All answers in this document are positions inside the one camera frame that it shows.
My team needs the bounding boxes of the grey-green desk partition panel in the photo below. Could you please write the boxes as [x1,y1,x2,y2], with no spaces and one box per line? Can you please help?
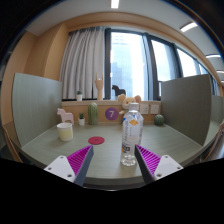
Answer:
[11,72,63,148]
[160,73,214,146]

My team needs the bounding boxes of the pink horse figurine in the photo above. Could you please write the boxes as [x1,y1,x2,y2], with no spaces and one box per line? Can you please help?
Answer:
[56,107,75,126]

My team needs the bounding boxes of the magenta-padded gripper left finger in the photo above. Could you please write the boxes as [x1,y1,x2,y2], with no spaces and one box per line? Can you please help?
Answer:
[43,144,95,187]

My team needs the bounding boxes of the pale yellow cup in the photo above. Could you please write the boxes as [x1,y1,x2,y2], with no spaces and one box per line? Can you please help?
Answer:
[56,122,74,142]

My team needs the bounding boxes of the ceiling strip lights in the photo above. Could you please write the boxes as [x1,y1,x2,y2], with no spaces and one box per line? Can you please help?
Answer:
[110,0,224,75]

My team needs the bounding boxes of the white wall socket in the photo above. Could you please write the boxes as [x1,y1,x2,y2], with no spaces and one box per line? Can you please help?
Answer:
[139,103,150,115]
[150,104,160,115]

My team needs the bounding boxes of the flat round red coaster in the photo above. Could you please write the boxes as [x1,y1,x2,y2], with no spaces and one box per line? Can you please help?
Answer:
[87,135,106,146]

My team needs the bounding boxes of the clear plastic water bottle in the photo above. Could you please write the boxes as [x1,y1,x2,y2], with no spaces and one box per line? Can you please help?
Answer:
[120,102,145,167]

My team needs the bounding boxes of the beige mouse plush toy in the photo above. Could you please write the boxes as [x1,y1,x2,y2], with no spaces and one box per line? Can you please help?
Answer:
[117,93,142,118]

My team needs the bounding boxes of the dark horse figurine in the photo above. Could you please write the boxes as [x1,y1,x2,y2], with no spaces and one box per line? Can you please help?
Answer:
[111,84,127,100]

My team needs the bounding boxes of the small plant in white pot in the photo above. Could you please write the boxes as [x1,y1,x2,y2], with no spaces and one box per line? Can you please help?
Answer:
[77,112,86,127]
[75,90,84,102]

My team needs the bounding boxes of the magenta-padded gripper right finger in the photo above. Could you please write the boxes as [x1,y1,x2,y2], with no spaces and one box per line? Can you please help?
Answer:
[134,144,184,185]

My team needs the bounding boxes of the round green cactus ornament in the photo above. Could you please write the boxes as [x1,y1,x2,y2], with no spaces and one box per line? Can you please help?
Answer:
[153,114,166,127]

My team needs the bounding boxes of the round purple number sign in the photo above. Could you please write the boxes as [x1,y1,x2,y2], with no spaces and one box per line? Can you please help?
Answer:
[104,107,120,122]

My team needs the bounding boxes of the tall green cactus ornament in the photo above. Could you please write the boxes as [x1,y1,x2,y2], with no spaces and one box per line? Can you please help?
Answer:
[87,101,100,126]

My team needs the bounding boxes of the wooden hand figure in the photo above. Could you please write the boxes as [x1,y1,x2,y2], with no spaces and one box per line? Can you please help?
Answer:
[94,72,105,101]

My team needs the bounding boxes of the grey pleated curtain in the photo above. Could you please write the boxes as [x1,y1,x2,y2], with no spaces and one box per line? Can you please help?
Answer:
[59,26,107,100]

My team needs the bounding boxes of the dark-framed window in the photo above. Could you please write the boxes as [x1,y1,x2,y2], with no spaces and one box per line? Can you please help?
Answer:
[104,27,221,101]

